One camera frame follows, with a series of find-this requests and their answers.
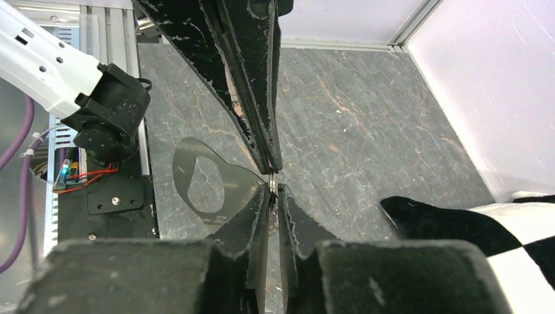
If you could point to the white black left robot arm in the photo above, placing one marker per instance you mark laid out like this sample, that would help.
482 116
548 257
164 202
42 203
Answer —
101 102

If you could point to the black and white checkered pillow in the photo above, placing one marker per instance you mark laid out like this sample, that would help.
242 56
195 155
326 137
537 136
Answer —
516 237

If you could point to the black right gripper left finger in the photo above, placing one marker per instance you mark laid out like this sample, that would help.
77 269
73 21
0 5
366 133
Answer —
223 273

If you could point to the black mounting base rail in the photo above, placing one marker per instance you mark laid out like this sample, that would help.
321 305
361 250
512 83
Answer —
107 200

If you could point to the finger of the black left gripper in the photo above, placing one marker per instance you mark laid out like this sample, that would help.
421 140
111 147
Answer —
191 28
250 39

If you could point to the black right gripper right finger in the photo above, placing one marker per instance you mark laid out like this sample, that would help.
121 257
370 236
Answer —
323 274

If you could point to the white toothed cable duct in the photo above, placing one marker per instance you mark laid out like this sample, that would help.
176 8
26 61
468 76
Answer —
59 137

